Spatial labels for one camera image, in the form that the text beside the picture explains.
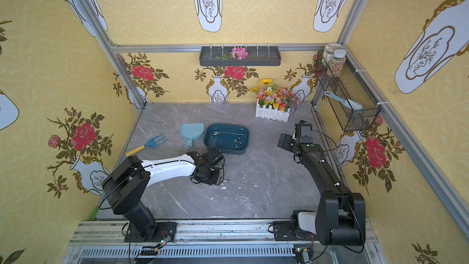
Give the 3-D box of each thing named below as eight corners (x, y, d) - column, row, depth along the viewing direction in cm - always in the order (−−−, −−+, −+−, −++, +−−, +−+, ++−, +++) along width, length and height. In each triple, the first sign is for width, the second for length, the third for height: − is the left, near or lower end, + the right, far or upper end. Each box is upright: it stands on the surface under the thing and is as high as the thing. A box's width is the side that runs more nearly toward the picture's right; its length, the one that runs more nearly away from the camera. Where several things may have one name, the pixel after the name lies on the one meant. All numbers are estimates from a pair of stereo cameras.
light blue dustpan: (176, 148, 102) (175, 145, 100) (182, 126, 112) (180, 123, 110) (202, 148, 102) (201, 144, 100) (205, 126, 112) (204, 123, 109)
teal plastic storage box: (203, 154, 100) (201, 149, 96) (206, 127, 111) (205, 122, 108) (249, 154, 99) (250, 149, 96) (248, 127, 111) (248, 122, 108)
